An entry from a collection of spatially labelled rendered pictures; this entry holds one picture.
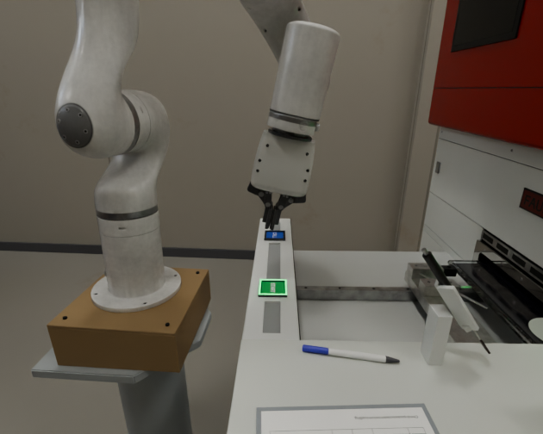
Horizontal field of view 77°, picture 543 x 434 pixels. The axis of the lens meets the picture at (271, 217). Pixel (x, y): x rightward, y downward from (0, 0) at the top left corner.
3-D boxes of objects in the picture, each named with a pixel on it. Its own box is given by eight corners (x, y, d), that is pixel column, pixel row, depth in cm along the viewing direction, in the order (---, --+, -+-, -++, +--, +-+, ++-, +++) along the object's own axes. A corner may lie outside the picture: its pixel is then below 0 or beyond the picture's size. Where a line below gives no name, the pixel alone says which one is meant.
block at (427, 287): (451, 288, 83) (452, 278, 81) (458, 296, 79) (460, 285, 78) (417, 288, 83) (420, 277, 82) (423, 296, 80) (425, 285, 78)
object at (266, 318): (289, 257, 110) (290, 218, 105) (297, 406, 59) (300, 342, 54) (260, 257, 110) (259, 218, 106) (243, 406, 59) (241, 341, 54)
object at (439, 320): (456, 349, 52) (475, 272, 47) (470, 368, 48) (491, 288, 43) (416, 348, 52) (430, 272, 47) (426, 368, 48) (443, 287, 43)
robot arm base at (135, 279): (70, 304, 71) (53, 220, 64) (128, 263, 88) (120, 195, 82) (150, 319, 66) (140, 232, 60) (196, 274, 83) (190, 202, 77)
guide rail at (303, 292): (483, 297, 89) (485, 288, 88) (488, 302, 87) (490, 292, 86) (294, 294, 90) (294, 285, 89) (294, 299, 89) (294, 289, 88)
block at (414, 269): (436, 272, 90) (439, 262, 89) (442, 278, 87) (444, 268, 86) (406, 271, 90) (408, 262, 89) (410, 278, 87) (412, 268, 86)
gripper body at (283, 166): (319, 131, 60) (303, 190, 64) (262, 119, 60) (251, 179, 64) (323, 137, 53) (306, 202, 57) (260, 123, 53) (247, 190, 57)
